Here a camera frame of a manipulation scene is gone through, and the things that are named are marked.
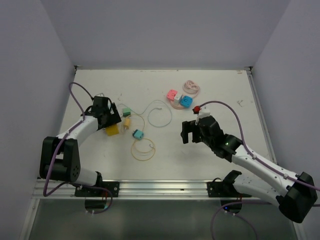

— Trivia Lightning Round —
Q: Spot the yellow socket cube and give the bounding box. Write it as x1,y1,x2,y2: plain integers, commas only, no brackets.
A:
104,124,119,137

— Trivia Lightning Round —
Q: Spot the green plug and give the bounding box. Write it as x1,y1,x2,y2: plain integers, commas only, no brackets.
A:
122,107,132,118

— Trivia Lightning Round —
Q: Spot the yellow plug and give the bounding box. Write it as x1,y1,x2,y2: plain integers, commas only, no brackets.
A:
123,117,131,130

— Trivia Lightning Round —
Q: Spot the pink socket cube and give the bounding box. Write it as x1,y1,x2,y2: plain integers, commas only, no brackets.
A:
166,89,178,101

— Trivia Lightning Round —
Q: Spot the light blue plug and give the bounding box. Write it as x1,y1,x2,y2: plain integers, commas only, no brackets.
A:
132,129,145,141

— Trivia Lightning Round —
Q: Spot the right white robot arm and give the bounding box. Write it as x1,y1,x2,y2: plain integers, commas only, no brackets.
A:
180,115,318,224

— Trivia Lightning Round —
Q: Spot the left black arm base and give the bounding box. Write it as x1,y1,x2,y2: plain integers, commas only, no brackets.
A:
74,172,120,198

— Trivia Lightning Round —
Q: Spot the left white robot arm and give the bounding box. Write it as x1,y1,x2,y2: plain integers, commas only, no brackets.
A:
39,96,121,197

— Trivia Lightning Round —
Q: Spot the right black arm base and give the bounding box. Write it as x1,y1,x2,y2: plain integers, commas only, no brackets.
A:
206,170,252,198

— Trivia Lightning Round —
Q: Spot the blue socket cube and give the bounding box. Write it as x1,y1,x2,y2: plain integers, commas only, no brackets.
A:
179,95,193,108

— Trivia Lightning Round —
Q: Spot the white adapter between cubes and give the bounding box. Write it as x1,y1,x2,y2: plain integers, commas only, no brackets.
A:
173,93,183,105

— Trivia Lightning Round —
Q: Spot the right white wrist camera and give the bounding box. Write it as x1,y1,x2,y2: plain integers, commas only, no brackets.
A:
192,105,211,125

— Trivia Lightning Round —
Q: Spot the pink coiled cable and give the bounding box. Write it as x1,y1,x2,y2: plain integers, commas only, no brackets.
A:
182,79,202,95

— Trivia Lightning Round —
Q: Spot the teal charger cable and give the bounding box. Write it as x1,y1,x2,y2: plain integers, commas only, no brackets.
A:
138,99,174,127

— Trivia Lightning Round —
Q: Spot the yellow cable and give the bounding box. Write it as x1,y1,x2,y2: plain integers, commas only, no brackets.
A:
120,113,157,161

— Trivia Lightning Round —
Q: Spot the aluminium front rail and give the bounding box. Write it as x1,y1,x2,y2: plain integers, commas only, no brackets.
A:
32,178,297,201

